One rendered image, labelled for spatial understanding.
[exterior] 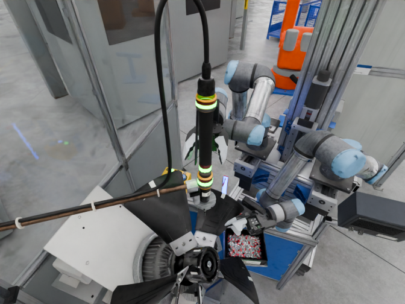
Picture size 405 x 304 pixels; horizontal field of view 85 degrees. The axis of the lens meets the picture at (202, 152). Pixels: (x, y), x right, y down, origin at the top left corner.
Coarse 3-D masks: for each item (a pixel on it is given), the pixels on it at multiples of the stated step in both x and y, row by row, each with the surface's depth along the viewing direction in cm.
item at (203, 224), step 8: (216, 192) 106; (216, 200) 103; (224, 200) 104; (232, 200) 105; (216, 208) 99; (224, 208) 100; (232, 208) 101; (240, 208) 103; (200, 216) 96; (208, 216) 96; (216, 216) 96; (224, 216) 97; (232, 216) 98; (200, 224) 93; (208, 224) 93; (216, 224) 93; (224, 224) 93; (208, 232) 90; (216, 232) 90
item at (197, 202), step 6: (192, 180) 64; (192, 186) 62; (192, 192) 63; (198, 192) 63; (192, 198) 69; (198, 198) 66; (210, 198) 69; (198, 204) 68; (204, 204) 68; (210, 204) 68
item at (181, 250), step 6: (186, 234) 80; (192, 234) 81; (180, 240) 80; (186, 240) 81; (192, 240) 81; (174, 246) 80; (180, 246) 81; (186, 246) 81; (192, 246) 81; (174, 252) 81; (180, 252) 81
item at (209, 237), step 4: (196, 232) 91; (200, 232) 91; (204, 232) 90; (200, 236) 89; (208, 236) 89; (212, 236) 89; (216, 236) 89; (196, 240) 88; (200, 240) 88; (208, 240) 88; (212, 240) 87; (200, 244) 86; (204, 244) 86; (208, 244) 86; (212, 244) 86
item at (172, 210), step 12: (156, 180) 78; (180, 180) 81; (180, 192) 80; (132, 204) 75; (144, 204) 76; (156, 204) 77; (168, 204) 78; (180, 204) 80; (144, 216) 76; (156, 216) 77; (168, 216) 78; (180, 216) 79; (156, 228) 78; (168, 228) 79; (180, 228) 79; (168, 240) 79
